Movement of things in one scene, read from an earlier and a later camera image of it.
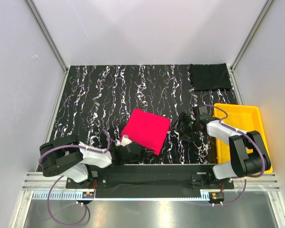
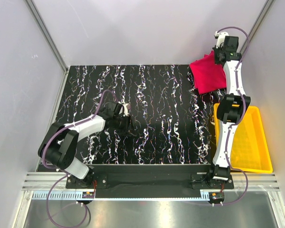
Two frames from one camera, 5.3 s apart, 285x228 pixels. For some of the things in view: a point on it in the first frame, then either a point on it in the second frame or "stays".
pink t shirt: [147, 130] → [208, 75]
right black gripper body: [183, 126] → [216, 55]
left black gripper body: [140, 152] → [127, 124]
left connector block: [88, 194] stays
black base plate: [146, 181] stays
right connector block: [216, 196] stays
